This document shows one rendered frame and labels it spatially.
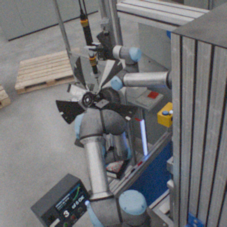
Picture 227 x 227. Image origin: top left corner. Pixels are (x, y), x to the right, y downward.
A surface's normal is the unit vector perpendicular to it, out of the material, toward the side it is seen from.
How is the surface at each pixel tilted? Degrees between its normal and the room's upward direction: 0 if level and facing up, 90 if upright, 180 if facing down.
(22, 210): 1
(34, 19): 90
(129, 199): 8
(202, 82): 90
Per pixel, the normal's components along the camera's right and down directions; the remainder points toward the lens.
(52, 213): 0.68, 0.11
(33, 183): -0.16, -0.76
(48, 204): -0.34, -0.83
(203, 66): -0.77, 0.49
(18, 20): 0.44, 0.51
